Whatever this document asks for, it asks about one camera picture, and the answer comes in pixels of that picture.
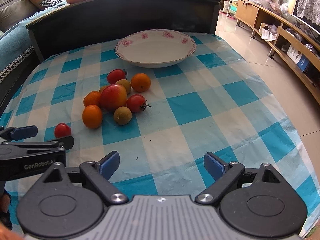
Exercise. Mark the white lace cloth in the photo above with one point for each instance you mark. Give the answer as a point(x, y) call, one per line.
point(308, 9)

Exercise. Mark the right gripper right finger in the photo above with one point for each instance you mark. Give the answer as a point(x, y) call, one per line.
point(226, 176)

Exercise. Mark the brown longan middle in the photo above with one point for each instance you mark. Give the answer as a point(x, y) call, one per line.
point(126, 84)

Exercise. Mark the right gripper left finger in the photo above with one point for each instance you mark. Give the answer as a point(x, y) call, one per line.
point(95, 176)

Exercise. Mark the light wooden tv cabinet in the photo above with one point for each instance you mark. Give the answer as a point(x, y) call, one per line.
point(256, 17)

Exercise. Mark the brown longan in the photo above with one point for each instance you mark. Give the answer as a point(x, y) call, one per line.
point(126, 84)
point(122, 115)

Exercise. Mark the orange tangerine front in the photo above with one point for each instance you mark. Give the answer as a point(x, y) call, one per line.
point(92, 116)

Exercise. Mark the blue white checkered tablecloth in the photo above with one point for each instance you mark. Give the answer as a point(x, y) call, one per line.
point(212, 101)

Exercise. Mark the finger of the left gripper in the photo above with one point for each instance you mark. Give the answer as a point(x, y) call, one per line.
point(18, 133)
point(66, 142)

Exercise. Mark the blue white box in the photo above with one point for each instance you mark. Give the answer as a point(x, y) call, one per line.
point(298, 58)

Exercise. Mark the brown longan front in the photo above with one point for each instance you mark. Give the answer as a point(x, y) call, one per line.
point(122, 115)

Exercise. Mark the grey sofa with cushions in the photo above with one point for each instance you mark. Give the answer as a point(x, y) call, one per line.
point(18, 57)

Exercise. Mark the orange tangerine left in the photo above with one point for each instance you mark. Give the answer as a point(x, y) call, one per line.
point(92, 98)

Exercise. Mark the red tomato with stem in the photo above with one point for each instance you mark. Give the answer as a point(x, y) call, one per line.
point(137, 103)

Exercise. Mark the oblong red tomato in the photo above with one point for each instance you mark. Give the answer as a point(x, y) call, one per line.
point(116, 75)

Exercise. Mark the large red yellow mango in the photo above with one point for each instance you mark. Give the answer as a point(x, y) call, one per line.
point(113, 97)

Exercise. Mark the white floral porcelain plate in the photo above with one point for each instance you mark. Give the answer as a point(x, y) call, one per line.
point(155, 48)

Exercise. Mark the orange tangerine far right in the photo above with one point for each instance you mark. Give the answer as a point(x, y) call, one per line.
point(140, 82)

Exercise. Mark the small red cherry tomato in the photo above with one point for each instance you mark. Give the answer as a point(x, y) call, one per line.
point(62, 130)

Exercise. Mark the orange tangerine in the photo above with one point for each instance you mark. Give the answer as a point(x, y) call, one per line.
point(92, 98)
point(92, 116)
point(140, 82)

